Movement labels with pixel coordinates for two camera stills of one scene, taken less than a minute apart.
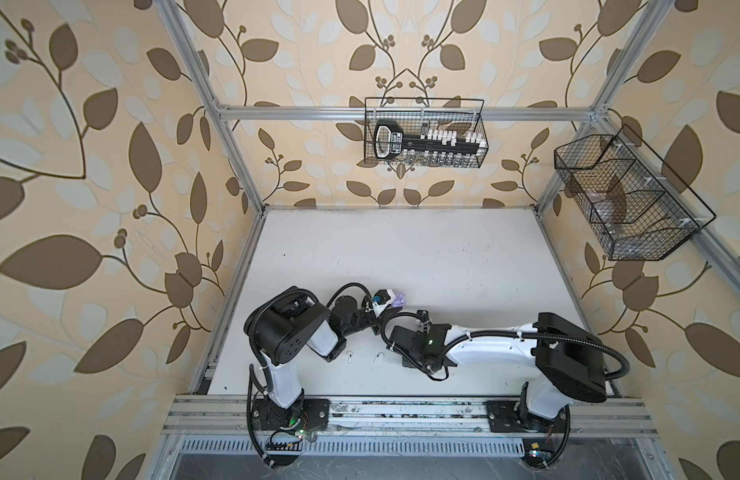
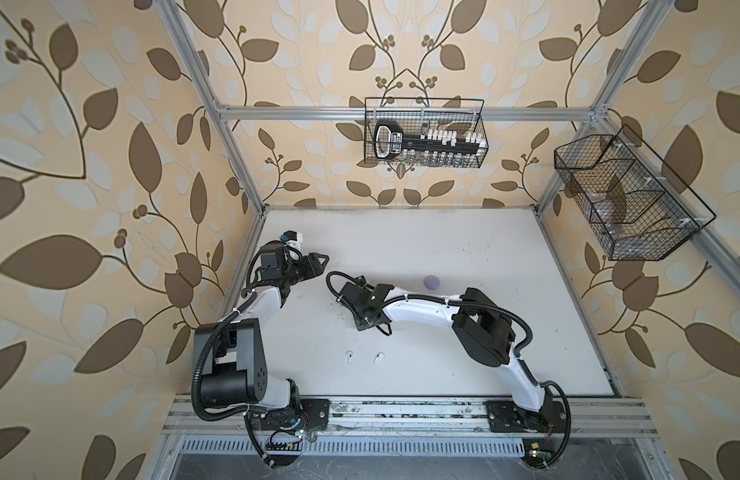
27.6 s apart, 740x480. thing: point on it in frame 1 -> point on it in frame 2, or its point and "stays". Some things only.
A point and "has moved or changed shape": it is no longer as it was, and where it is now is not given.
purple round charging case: x=399 y=300 has moved or changed shape
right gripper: x=407 y=363 -> x=359 y=324
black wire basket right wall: x=631 y=203 stays
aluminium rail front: x=365 y=418 stays
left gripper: x=378 y=326 -> x=310 y=266
